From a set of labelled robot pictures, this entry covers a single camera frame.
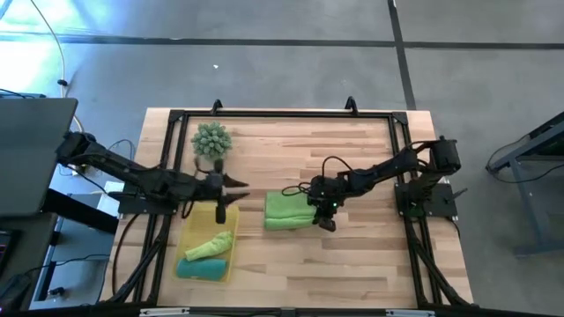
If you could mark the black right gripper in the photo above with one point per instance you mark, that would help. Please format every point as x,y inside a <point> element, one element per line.
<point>328,196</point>

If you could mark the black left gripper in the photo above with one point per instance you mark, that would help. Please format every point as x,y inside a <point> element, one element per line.
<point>214,187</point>

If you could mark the green microfiber towel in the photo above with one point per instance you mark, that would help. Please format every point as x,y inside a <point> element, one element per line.
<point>286,211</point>

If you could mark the yellow-green microfiber towel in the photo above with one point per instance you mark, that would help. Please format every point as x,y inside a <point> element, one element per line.
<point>211,245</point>

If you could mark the teal microfiber towel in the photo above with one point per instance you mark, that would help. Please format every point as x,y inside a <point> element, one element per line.
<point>200,269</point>

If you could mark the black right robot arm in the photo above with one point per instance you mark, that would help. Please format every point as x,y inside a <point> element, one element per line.
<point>392,169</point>

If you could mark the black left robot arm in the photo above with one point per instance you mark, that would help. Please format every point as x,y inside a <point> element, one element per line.
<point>123,169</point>

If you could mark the yellow plastic basket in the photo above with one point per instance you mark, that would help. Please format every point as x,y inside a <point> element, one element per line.
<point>198,229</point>

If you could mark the green spiky plant ball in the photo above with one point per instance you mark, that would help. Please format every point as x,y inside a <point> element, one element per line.
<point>211,141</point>

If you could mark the white box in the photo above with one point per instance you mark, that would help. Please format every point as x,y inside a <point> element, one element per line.
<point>108,204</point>

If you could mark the blue-grey metal desk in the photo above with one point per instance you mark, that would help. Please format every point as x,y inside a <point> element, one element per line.
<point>532,207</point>

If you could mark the black keyboard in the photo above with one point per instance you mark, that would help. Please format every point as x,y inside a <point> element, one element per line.
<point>5,251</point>

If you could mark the black computer mouse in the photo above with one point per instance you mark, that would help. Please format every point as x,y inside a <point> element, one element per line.
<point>13,290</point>

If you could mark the black metal table frame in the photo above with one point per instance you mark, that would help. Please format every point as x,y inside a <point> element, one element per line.
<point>286,113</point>

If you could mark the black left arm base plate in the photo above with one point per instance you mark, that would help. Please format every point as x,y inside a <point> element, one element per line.
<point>141,206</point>

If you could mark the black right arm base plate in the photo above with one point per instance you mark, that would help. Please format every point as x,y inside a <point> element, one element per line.
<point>440,204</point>

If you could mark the silver bracket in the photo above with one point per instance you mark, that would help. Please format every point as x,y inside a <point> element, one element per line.
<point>163,312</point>
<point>410,313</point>

